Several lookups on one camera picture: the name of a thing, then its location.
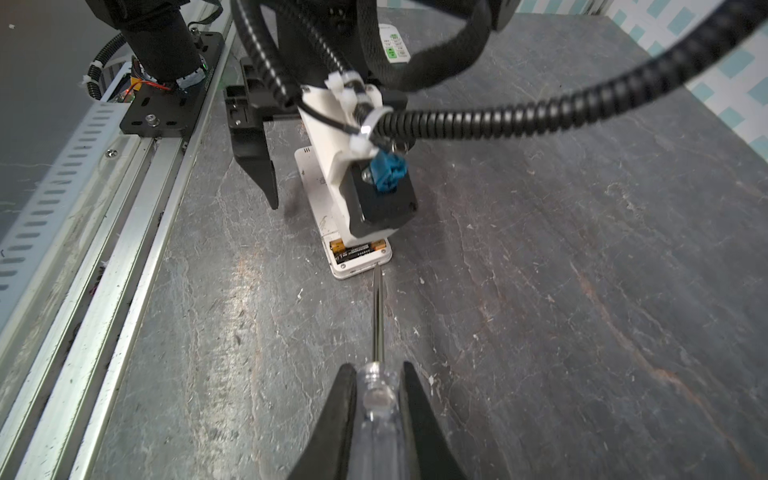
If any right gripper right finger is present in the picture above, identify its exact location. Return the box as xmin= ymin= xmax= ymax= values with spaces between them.
xmin=400 ymin=361 xmax=466 ymax=479

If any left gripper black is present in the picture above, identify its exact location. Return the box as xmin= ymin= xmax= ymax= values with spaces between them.
xmin=225 ymin=57 xmax=407 ymax=210

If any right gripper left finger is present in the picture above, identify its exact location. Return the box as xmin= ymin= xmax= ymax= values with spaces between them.
xmin=288 ymin=363 xmax=357 ymax=479

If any clear handle screwdriver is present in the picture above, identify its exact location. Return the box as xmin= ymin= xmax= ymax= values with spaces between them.
xmin=346 ymin=266 xmax=421 ymax=479

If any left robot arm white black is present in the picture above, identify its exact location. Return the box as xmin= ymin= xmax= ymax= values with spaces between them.
xmin=381 ymin=1 xmax=767 ymax=222

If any black AA battery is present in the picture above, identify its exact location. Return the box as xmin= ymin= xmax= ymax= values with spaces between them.
xmin=329 ymin=239 xmax=387 ymax=265

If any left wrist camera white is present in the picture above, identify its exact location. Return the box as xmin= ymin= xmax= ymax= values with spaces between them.
xmin=297 ymin=71 xmax=420 ymax=240

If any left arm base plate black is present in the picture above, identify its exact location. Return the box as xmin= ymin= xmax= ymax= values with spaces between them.
xmin=120 ymin=27 xmax=225 ymax=139

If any white perforated cable duct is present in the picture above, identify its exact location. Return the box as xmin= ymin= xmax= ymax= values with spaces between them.
xmin=1 ymin=102 xmax=127 ymax=326

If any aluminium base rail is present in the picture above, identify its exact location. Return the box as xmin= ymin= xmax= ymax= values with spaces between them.
xmin=1 ymin=37 xmax=233 ymax=479

